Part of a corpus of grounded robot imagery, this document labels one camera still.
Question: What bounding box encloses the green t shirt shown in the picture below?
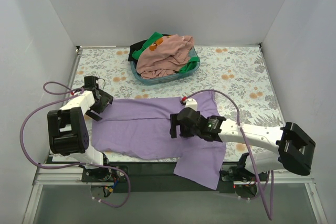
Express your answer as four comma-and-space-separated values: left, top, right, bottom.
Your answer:
133, 32, 163, 59

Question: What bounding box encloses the black t shirt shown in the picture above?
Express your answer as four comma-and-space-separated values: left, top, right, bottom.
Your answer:
128, 40, 146, 64

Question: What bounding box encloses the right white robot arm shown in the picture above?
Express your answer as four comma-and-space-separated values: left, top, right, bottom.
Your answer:
170, 108, 316, 189

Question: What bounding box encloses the aluminium frame rail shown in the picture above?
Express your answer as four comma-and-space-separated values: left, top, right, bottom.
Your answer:
34, 162, 314, 186

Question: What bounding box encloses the floral table mat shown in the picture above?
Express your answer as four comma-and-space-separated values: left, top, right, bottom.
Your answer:
52, 46, 299, 162

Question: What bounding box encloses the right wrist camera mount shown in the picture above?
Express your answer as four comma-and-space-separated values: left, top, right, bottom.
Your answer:
180, 97, 198, 111

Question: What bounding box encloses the pink t shirt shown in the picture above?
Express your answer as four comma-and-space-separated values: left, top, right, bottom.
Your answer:
136, 34, 200, 79

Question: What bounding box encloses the purple t shirt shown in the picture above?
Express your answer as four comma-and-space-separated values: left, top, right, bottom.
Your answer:
92, 97, 226, 190

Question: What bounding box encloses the teal plastic basket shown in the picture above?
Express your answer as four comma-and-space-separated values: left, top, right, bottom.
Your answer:
130, 61, 200, 86

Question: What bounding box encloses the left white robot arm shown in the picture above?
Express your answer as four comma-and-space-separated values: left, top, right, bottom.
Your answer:
47, 76, 113, 182

